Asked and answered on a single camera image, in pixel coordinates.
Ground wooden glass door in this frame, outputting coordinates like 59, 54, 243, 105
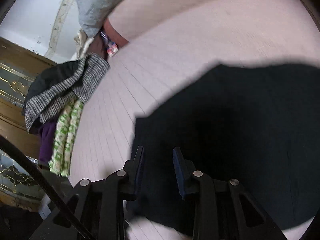
1, 38, 55, 211

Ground grey striped knit garment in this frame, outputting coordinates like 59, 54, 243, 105
23, 53, 110, 134

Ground pink bolster pillow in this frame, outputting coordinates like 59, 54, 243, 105
103, 0, 213, 47

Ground black pants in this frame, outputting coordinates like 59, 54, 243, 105
126, 63, 319, 236

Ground pink quilted bed cover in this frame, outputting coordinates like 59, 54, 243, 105
70, 0, 319, 239

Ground black cable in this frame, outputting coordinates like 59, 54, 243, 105
0, 134, 89, 240

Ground green white patterned cloth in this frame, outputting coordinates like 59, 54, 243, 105
48, 99, 84, 177

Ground colourful packet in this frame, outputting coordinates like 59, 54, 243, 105
100, 31, 118, 57

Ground purple cloth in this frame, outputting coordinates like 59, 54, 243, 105
39, 118, 57, 165

